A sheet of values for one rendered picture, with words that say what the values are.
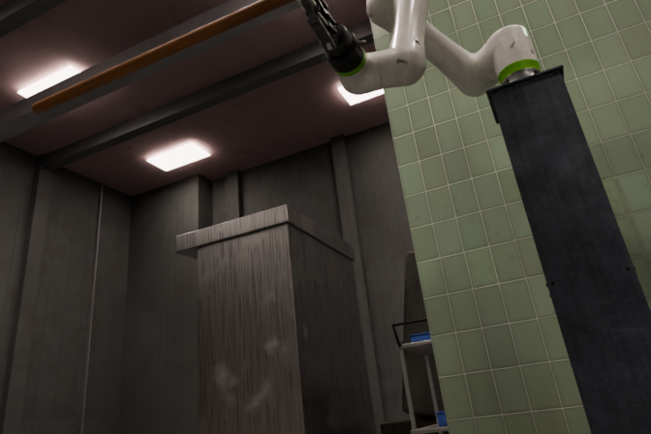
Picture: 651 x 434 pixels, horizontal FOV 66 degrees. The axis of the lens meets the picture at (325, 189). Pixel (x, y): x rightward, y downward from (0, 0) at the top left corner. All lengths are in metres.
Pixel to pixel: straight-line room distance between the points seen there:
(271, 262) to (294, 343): 0.78
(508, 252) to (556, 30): 1.00
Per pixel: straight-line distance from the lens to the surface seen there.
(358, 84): 1.37
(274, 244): 4.79
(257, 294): 4.78
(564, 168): 1.50
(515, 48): 1.74
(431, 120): 2.36
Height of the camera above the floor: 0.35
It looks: 24 degrees up
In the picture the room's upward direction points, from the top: 7 degrees counter-clockwise
